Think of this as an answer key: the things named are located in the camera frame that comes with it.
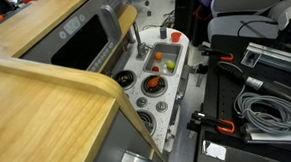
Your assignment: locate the grey toy bottle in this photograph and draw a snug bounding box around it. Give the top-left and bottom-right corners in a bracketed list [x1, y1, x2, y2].
[159, 25, 168, 40]

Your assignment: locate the orange toy cup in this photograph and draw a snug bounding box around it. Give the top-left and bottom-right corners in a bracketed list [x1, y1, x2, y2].
[170, 31, 184, 44]

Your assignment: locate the orange toy drumstick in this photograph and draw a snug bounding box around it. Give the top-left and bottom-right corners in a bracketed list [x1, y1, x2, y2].
[146, 74, 163, 90]

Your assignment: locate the black toy stove burner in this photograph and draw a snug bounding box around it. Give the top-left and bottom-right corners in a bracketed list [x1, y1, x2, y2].
[136, 108, 158, 137]
[113, 68, 139, 92]
[139, 73, 169, 99]

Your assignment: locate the grey stove knob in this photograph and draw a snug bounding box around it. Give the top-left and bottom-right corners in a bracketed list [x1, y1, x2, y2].
[135, 96, 149, 109]
[155, 100, 169, 113]

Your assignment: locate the orange toy ball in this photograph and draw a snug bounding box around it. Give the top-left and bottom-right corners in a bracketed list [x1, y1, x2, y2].
[153, 51, 163, 62]

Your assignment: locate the green toy fruit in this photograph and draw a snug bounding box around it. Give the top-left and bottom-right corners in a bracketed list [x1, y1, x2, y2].
[165, 59, 177, 71]

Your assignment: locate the metal toy sink basin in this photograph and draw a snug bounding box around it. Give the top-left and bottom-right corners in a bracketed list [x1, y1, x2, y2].
[141, 40, 185, 79]

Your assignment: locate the grey toy faucet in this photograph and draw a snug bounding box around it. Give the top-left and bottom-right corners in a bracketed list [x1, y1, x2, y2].
[130, 20, 151, 62]

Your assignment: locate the white speckled toy counter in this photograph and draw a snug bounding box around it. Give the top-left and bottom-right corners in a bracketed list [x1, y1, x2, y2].
[109, 25, 196, 157]

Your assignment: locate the grey toy microwave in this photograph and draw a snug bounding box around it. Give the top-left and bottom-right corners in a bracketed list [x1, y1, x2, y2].
[15, 0, 129, 79]

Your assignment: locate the black orange bar clamp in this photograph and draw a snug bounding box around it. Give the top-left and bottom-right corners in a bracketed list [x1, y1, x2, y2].
[185, 107, 236, 138]
[198, 41, 235, 65]

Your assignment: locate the black breadboard table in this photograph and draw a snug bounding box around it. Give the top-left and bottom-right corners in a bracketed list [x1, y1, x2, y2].
[186, 29, 291, 162]

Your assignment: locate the office chair wheel base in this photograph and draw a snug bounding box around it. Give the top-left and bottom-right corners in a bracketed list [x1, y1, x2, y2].
[120, 0, 153, 19]

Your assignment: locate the black computer tower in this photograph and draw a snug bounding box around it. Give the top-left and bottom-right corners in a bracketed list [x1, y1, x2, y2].
[171, 0, 201, 41]

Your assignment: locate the white paper sticker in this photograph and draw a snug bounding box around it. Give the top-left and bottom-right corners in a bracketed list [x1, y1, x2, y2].
[202, 139, 228, 162]

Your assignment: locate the black tool with silver band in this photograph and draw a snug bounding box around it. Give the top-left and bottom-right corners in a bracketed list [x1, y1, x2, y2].
[216, 57, 291, 112]

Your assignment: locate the wooden toy kitchen cabinet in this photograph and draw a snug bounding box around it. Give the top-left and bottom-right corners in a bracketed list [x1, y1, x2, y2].
[0, 44, 168, 162]

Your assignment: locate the grey office chair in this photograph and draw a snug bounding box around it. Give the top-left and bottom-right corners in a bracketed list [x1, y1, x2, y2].
[204, 0, 291, 44]

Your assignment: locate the wooden toy kitchen shelf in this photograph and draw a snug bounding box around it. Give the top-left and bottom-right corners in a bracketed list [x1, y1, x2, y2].
[0, 0, 98, 60]

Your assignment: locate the grey power strip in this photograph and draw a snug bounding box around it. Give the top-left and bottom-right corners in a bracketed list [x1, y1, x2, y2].
[240, 120, 291, 150]

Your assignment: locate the grey microwave door handle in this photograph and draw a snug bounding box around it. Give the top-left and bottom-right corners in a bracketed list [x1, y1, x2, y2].
[99, 3, 123, 44]

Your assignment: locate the red strap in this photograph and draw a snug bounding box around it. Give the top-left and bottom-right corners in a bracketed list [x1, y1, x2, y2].
[192, 3, 214, 23]

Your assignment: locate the black cable on chair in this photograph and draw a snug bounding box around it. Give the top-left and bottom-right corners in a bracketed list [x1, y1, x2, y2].
[235, 18, 280, 39]

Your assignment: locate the grey coiled cable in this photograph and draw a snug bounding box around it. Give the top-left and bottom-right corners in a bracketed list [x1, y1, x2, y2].
[231, 82, 291, 141]

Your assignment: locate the aluminium extrusion rail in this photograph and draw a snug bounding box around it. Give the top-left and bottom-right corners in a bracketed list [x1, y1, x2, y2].
[239, 39, 291, 80]

